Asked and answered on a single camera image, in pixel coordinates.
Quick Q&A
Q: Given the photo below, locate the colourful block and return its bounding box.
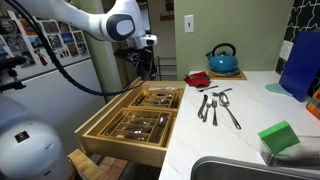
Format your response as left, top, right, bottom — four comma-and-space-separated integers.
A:
306, 87, 320, 120

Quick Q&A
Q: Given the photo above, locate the white light switch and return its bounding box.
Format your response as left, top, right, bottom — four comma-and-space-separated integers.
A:
184, 15, 194, 33

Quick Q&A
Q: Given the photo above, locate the small silver knife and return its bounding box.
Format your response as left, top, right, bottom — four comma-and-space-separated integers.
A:
197, 85, 219, 92

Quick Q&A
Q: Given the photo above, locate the red cloth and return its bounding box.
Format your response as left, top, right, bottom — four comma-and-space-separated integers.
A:
184, 71, 210, 88

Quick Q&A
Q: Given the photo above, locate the rear wooden cutlery tray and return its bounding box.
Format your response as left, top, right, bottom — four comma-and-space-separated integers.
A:
129, 88, 184, 111

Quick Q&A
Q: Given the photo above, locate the silver fork large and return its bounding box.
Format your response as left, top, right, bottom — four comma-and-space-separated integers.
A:
212, 99, 218, 126

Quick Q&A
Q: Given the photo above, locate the front wooden cutlery tray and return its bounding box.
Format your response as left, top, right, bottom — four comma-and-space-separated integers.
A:
97, 108, 174, 146

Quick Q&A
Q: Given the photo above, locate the blue kettle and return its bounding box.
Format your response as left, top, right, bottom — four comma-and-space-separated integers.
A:
206, 43, 238, 73

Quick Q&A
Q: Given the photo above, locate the blue cutting board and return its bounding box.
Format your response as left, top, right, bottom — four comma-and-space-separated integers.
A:
279, 31, 320, 102

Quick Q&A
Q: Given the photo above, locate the white refrigerator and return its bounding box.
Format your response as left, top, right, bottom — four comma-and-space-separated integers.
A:
0, 9, 105, 153

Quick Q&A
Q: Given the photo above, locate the steel sink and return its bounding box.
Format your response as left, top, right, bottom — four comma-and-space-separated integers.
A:
190, 156, 320, 180

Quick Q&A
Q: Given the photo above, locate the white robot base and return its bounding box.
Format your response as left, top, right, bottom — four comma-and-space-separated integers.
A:
0, 94, 73, 180

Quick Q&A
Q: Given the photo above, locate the wooden cutlery tray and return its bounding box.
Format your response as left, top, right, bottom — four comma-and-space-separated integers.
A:
97, 108, 174, 146
129, 88, 184, 111

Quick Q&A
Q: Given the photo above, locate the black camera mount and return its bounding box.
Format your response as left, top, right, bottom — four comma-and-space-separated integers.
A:
0, 56, 26, 93

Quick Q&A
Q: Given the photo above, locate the black cable bundle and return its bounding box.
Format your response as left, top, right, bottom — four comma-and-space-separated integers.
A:
4, 0, 155, 97

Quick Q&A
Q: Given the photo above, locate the white wall outlet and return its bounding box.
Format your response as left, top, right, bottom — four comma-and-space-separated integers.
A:
279, 40, 293, 60

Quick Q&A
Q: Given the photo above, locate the wooden stool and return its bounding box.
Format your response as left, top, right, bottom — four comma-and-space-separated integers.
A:
68, 149, 109, 180

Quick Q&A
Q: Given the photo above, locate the small silver spoon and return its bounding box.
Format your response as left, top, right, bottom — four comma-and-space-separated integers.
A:
212, 88, 233, 97

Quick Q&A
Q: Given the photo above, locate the teal silicone mat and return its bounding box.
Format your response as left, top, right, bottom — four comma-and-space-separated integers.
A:
265, 83, 292, 97

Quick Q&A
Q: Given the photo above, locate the clear sponge holder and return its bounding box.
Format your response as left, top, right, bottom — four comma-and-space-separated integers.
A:
260, 136, 320, 170

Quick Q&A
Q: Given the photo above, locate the green sponge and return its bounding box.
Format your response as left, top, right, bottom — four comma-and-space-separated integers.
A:
258, 121, 300, 154

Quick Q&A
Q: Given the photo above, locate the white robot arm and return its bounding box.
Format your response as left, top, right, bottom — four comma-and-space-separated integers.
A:
17, 0, 157, 49

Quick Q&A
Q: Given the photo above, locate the wooden kitchen drawer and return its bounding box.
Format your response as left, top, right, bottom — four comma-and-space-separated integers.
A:
75, 78, 185, 167

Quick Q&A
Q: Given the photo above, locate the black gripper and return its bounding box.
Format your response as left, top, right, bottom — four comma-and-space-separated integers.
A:
114, 49, 154, 78

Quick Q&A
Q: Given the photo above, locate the wooden trivet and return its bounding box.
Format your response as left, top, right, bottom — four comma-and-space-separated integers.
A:
205, 70, 247, 80

